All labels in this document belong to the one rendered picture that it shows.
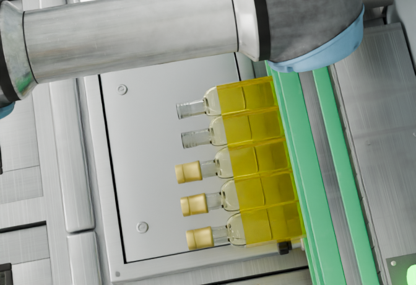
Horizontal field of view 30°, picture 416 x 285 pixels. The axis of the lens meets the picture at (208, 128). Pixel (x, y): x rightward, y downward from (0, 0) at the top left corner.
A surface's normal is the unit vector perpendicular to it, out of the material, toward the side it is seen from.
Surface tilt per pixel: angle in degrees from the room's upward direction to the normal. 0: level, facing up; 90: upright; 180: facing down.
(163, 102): 90
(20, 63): 136
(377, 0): 90
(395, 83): 90
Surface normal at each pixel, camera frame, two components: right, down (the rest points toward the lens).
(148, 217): -0.05, -0.31
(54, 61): 0.11, 0.54
